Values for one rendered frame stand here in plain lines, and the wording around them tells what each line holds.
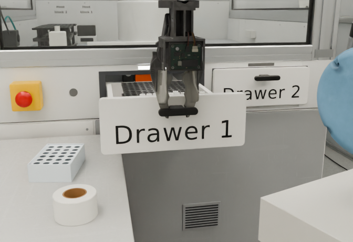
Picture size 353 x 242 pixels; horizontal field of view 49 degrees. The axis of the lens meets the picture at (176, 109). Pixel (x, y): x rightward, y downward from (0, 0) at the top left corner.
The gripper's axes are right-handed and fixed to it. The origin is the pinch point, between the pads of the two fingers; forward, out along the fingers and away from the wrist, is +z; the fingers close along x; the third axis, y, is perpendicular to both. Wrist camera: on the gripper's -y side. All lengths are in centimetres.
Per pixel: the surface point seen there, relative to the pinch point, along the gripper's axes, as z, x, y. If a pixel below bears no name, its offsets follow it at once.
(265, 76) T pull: -0.5, 30.7, -29.7
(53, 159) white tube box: 11.0, -24.0, -6.5
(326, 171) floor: 90, 136, -158
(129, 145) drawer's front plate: 7.0, -9.0, -1.3
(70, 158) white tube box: 11.0, -20.8, -6.8
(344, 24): -8, 168, -202
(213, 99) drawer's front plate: -1.4, 7.6, -1.3
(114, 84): 1.6, -10.4, -36.6
